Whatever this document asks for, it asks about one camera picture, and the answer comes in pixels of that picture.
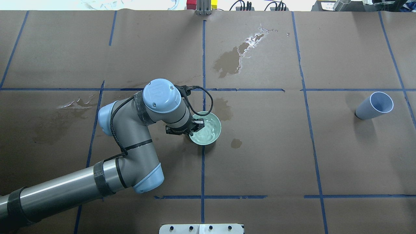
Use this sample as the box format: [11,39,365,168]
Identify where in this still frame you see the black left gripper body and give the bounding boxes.
[165,119,195,136]

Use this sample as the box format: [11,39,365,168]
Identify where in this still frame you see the mint green bowl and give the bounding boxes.
[189,112,221,146]

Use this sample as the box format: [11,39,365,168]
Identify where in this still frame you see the light blue plastic cup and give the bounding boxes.
[355,91,394,120]

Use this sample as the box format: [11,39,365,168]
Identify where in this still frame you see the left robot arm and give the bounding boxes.
[1,78,205,233]

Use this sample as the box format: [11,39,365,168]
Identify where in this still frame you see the red blue yellow blocks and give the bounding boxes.
[186,0,218,10]

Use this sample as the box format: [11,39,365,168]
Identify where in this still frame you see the black power strip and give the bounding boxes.
[224,0,288,11]

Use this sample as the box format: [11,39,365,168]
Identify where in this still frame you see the steel cylinder cup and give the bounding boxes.
[333,0,351,12]

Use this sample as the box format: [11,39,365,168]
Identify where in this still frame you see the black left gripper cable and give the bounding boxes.
[110,85,214,156]

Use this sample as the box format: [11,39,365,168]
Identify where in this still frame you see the white camera mast with base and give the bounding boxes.
[159,223,245,234]

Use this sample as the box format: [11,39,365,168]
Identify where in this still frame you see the aluminium frame post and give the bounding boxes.
[195,0,212,15]

